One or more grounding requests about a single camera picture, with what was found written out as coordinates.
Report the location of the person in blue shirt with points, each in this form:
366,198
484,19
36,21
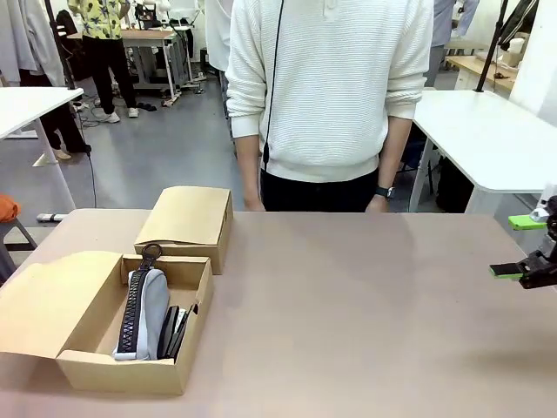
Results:
439,26

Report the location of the black tripod pole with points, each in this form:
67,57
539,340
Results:
65,65

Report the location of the person in grey coat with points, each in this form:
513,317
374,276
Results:
30,39

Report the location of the person's left forearm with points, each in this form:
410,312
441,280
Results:
393,152

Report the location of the white hanging garment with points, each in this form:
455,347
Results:
217,35

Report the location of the grey Campus pencil case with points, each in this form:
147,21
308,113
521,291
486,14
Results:
152,300

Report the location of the black items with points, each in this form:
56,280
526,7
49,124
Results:
169,331

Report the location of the black wrist watch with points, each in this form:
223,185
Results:
385,192

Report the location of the person's right hand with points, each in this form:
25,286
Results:
254,204

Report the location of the white power strip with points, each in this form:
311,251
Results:
51,217

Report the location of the person's left hand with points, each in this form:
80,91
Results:
379,205

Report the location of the black striped jacket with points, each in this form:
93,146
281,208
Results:
518,22

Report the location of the orange cloth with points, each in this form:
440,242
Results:
8,208

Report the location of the white side table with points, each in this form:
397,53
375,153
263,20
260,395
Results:
478,130

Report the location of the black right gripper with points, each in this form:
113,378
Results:
552,239

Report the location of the cardboard box with lid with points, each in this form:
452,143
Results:
56,300
187,217

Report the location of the grey stool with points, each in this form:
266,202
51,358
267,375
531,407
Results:
17,237

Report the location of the white table with legs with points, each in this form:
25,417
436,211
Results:
30,109

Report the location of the person's right forearm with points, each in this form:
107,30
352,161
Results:
248,170

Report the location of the wooden table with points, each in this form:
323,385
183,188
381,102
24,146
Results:
474,65

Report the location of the black stand pole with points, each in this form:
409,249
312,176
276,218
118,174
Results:
491,48

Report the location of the person in white sweater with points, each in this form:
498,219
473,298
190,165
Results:
326,87

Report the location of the person in yellow shirt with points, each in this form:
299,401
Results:
104,52

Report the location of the wooden top workbench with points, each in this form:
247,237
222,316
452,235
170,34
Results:
143,35

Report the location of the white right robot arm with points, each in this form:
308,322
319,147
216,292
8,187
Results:
549,196

